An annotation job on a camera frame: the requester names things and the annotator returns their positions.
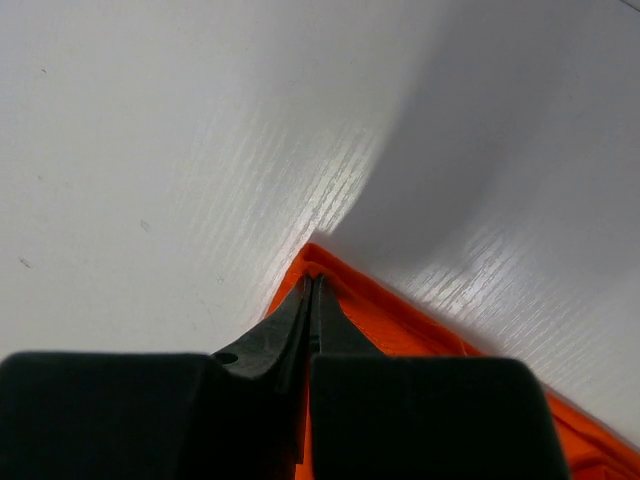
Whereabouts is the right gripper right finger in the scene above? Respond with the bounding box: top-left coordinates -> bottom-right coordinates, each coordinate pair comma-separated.
309,277 -> 570,479

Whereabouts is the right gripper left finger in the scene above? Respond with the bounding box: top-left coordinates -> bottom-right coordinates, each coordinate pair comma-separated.
1,277 -> 313,479

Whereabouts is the orange t-shirt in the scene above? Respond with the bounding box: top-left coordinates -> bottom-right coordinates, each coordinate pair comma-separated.
266,243 -> 639,479

